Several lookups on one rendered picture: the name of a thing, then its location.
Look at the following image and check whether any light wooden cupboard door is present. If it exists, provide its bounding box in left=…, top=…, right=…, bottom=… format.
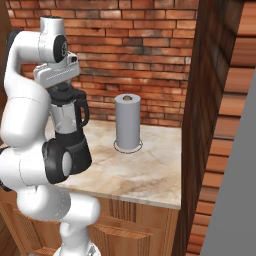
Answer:
left=88, top=223, right=153, bottom=256

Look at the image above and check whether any dark wire paper towel holder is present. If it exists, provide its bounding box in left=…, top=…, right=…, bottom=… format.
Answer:
left=112, top=94, right=144, bottom=155

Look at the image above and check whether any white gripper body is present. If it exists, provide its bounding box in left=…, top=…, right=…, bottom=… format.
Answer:
left=33, top=60, right=81, bottom=90

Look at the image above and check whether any black blender lid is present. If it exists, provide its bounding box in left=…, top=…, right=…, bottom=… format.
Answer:
left=49, top=83, right=87, bottom=105

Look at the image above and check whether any tall dark wooden cabinet panel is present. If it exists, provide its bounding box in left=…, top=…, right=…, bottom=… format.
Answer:
left=171, top=0, right=247, bottom=256

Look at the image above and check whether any grey flat appliance side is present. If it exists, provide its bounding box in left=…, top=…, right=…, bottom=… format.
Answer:
left=199, top=67, right=256, bottom=256

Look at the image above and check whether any light wooden base cupboard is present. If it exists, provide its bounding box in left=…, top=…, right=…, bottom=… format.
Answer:
left=0, top=189, right=180, bottom=256

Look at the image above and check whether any grey paper towel roll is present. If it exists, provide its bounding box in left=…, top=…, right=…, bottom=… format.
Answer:
left=114, top=93, right=142, bottom=151

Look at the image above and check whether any black blender with glass jar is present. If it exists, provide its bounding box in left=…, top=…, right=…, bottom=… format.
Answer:
left=49, top=83, right=94, bottom=176

